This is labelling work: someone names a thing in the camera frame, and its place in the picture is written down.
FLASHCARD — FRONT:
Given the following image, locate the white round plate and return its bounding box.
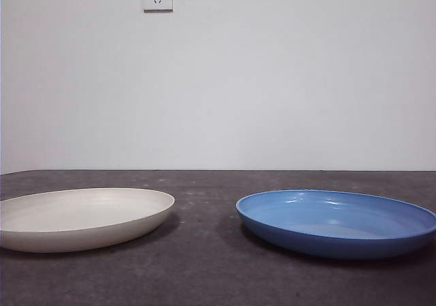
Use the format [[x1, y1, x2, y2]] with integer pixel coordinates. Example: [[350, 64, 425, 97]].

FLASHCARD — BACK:
[[0, 187, 176, 254]]

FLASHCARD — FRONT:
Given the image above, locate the blue round plate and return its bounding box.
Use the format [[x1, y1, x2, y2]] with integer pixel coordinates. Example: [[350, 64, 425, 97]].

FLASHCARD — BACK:
[[235, 189, 436, 260]]

